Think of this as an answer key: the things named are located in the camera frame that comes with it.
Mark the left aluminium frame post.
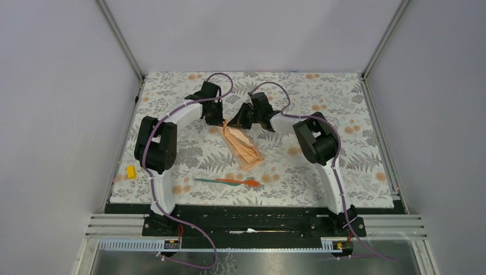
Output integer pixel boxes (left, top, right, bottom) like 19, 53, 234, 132
94, 0, 145, 82

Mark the floral patterned tablecloth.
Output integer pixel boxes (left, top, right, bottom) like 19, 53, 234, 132
109, 72, 393, 208

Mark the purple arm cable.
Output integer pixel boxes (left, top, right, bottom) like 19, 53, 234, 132
141, 73, 234, 269
248, 81, 398, 262

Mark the right aluminium frame post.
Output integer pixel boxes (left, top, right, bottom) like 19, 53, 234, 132
361, 0, 411, 79

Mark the aluminium frame post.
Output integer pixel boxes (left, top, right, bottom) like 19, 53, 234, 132
94, 0, 145, 82
361, 0, 411, 79

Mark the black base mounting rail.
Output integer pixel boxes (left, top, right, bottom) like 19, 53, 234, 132
104, 203, 404, 250

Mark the orange plastic fork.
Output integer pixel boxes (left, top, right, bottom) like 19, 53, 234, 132
216, 179, 260, 187

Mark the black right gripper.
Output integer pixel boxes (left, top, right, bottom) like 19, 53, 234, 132
228, 103, 261, 131

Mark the yellow toy block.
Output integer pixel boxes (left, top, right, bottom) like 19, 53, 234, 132
126, 166, 137, 179

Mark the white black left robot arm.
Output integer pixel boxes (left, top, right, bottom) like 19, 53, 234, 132
134, 81, 224, 235

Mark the orange cloth napkin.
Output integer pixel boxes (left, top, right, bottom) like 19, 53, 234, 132
221, 120, 265, 171

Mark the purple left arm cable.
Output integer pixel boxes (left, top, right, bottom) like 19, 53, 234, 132
141, 73, 234, 269

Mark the teal plastic knife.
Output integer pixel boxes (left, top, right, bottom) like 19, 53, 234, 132
194, 178, 241, 186

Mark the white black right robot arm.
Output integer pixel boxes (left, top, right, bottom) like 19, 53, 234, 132
227, 92, 357, 236

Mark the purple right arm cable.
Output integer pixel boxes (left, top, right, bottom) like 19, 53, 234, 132
248, 81, 398, 262

